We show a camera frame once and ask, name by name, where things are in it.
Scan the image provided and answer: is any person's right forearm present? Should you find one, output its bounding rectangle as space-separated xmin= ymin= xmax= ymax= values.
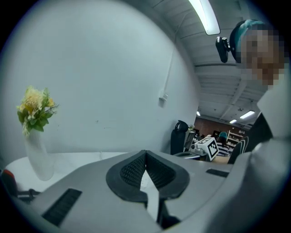
xmin=227 ymin=136 xmax=250 ymax=165

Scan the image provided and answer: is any white vase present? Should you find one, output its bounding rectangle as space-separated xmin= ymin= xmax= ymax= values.
xmin=24 ymin=129 xmax=55 ymax=182

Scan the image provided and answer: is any teal head strap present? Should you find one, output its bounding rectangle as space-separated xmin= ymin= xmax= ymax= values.
xmin=234 ymin=19 xmax=267 ymax=46

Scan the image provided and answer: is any white wall cable duct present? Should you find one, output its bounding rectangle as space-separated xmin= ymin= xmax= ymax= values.
xmin=159 ymin=27 xmax=181 ymax=96

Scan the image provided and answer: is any black office chair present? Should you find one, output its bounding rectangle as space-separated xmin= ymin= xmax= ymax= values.
xmin=170 ymin=120 xmax=189 ymax=156

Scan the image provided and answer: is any person's black white jacket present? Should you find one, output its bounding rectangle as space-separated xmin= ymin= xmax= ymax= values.
xmin=247 ymin=81 xmax=291 ymax=153

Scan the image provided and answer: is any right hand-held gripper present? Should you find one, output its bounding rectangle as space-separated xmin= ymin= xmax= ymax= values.
xmin=190 ymin=137 xmax=219 ymax=162

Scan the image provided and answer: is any black head camera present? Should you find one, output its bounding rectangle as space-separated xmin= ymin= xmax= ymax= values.
xmin=215 ymin=36 xmax=236 ymax=64

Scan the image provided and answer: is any long ceiling light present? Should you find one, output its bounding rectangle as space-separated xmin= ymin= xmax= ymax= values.
xmin=188 ymin=0 xmax=221 ymax=36

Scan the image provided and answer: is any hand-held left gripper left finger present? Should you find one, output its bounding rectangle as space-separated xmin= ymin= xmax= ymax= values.
xmin=29 ymin=149 xmax=165 ymax=233

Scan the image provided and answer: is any white shelf unit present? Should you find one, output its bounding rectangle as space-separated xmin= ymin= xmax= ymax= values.
xmin=227 ymin=129 xmax=247 ymax=147

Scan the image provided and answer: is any yellow flower bouquet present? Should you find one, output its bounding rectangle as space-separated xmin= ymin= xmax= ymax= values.
xmin=16 ymin=85 xmax=59 ymax=137

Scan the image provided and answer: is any person's head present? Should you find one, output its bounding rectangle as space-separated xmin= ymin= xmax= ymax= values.
xmin=229 ymin=19 xmax=290 ymax=90

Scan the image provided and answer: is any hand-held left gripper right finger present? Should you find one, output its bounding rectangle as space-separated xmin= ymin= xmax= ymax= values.
xmin=145 ymin=136 xmax=289 ymax=233

